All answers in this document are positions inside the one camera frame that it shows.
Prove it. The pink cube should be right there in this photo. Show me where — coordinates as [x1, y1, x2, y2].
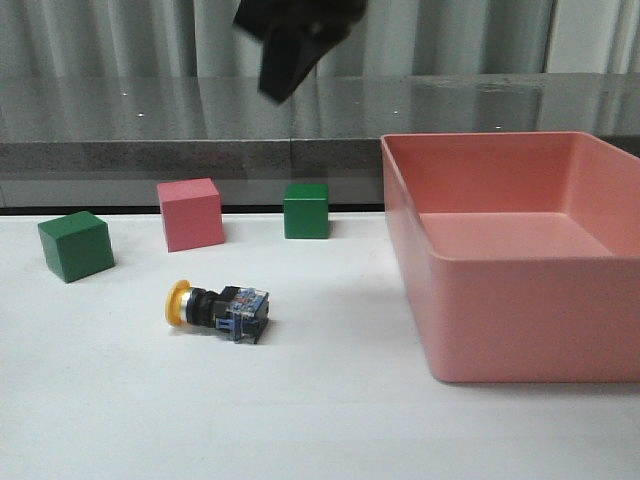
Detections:
[157, 178, 225, 252]

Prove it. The pink plastic bin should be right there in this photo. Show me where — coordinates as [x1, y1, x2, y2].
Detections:
[381, 132, 639, 382]

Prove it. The dark grey glossy counter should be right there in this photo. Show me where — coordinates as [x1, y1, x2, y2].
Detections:
[1, 73, 639, 213]

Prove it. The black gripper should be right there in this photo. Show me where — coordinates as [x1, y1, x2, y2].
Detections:
[233, 0, 368, 104]

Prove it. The green cube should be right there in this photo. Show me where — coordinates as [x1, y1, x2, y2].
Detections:
[38, 211, 115, 283]
[283, 183, 329, 239]

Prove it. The right green cube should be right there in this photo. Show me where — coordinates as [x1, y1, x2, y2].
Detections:
[283, 183, 329, 239]

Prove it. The left green cube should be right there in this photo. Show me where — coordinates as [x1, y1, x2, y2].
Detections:
[38, 211, 115, 283]

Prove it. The yellow push button switch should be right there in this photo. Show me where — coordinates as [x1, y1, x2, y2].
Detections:
[165, 280, 270, 344]

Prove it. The grey curtain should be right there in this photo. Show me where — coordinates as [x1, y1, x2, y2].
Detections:
[1, 1, 639, 78]

